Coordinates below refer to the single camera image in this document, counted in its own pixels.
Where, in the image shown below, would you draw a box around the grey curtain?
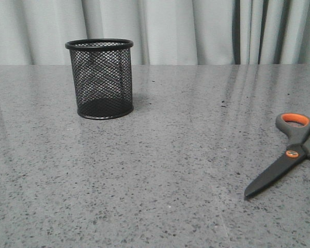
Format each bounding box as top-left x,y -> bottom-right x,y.
0,1 -> 310,65

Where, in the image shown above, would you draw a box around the black mesh pen cup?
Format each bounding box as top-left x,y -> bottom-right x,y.
65,39 -> 134,120

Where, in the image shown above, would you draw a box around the grey orange scissors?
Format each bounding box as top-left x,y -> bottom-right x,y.
244,113 -> 310,198

